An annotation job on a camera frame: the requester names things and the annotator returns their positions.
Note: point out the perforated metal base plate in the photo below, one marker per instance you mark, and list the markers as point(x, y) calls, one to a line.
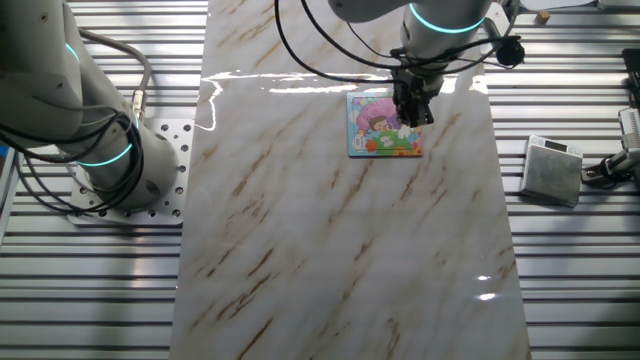
point(175, 150)

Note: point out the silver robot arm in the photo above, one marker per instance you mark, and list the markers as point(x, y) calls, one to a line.
point(45, 100)

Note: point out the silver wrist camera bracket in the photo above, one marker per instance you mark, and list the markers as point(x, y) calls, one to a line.
point(497, 20)

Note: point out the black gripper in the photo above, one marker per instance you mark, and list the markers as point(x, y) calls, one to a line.
point(417, 81)

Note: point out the small wooden cube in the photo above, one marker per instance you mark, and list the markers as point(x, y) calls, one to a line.
point(541, 17)

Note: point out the white marble pattern board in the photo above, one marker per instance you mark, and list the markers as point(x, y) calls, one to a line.
point(300, 250)

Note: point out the silver digital scale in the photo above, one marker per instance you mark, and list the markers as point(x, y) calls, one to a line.
point(550, 172)

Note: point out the silver camera with vents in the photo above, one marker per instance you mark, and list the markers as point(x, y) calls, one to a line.
point(631, 127)

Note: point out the black device box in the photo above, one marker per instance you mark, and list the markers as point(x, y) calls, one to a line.
point(632, 70)

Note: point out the colourful fairy puzzle board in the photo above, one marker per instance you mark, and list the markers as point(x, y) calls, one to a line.
point(375, 127)

